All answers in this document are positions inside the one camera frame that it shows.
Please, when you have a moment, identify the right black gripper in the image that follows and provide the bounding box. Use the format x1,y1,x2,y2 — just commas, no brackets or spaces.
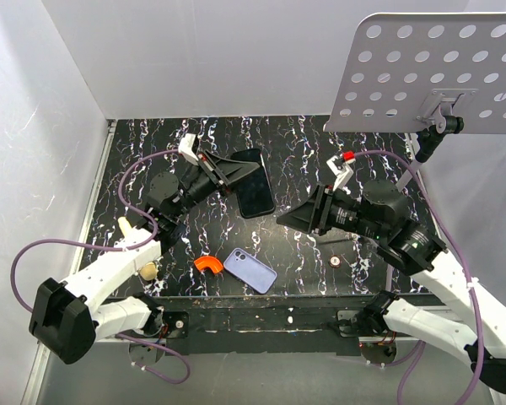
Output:
276,182,385,240

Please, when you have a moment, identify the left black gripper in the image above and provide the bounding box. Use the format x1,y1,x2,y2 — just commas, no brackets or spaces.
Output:
172,149,259,219

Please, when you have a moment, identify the black phone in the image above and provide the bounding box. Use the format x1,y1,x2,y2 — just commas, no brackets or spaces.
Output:
231,148,275,219

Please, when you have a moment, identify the lavender phone case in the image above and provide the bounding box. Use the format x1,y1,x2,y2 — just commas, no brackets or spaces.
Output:
223,248,277,294

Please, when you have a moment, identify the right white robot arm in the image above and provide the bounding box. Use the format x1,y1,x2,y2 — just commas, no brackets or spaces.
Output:
277,180,506,394

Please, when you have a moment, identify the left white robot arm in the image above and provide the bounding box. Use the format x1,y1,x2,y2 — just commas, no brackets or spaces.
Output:
29,150,263,365

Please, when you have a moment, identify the small round coin object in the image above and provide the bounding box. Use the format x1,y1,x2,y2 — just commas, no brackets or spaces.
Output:
329,256,341,268

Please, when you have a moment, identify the orange curved pipe piece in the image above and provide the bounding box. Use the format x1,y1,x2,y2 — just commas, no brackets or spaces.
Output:
194,256,224,274

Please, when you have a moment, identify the cream wooden pestle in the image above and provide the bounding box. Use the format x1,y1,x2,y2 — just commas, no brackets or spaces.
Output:
117,217,158,281

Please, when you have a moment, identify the perforated music stand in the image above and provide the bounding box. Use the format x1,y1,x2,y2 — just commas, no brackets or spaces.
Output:
322,11,506,293

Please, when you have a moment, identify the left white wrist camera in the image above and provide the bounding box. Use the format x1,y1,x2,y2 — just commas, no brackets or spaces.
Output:
178,133,199,166

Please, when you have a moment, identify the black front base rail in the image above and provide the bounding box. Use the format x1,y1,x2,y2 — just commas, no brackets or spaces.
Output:
154,294,374,356

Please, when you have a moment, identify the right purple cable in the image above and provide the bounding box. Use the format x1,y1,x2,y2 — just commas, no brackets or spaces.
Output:
353,149,486,405

